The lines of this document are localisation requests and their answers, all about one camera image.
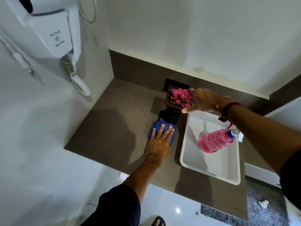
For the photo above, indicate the pink artificial flowers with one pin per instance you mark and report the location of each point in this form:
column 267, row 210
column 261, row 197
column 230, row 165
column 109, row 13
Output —
column 180, row 95

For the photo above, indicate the person's right thumb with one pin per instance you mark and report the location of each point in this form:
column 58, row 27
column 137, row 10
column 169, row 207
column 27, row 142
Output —
column 188, row 109

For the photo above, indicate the dark right sleeve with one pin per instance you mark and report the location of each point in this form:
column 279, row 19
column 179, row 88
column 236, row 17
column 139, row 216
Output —
column 292, row 181

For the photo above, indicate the dark wooden square vase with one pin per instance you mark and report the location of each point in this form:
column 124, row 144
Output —
column 171, row 111

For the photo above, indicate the white plastic tray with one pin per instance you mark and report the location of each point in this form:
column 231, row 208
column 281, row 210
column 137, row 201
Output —
column 211, row 163

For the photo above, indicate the person's right hand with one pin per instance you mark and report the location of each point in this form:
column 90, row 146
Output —
column 205, row 101

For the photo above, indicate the person's right forearm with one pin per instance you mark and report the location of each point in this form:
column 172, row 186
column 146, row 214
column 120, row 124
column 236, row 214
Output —
column 258, row 134

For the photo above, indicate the white wall-mounted hair dryer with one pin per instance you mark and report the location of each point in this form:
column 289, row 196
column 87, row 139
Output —
column 42, row 32

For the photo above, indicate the pink spray bottle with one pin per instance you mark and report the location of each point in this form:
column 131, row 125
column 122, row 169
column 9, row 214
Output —
column 211, row 140

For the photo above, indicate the person's left forearm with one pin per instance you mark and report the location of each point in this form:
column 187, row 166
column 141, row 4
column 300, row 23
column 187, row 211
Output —
column 141, row 176

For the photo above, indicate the person's left middle finger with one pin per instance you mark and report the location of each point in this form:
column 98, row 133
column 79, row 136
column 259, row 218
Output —
column 166, row 134

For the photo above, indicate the crumpled white tissue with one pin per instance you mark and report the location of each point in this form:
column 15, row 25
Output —
column 263, row 204

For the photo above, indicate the blue cleaning cloth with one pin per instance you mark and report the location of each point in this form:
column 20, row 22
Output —
column 156, row 123

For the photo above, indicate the dark left sleeve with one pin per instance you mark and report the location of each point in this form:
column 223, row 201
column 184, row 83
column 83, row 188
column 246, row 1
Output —
column 115, row 207

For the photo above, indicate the black sandal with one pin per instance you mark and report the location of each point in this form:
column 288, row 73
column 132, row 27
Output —
column 160, row 219

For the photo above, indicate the dark sleeve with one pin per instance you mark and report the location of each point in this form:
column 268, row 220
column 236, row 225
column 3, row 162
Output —
column 292, row 181
column 115, row 207

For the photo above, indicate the person's left hand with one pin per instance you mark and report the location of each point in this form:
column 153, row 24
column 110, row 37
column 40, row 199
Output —
column 158, row 147

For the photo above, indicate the grey shaggy rug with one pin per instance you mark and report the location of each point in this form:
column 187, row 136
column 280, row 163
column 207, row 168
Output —
column 256, row 217

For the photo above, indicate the person's left little finger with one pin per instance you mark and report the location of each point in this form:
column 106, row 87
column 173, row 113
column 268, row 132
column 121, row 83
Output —
column 153, row 135

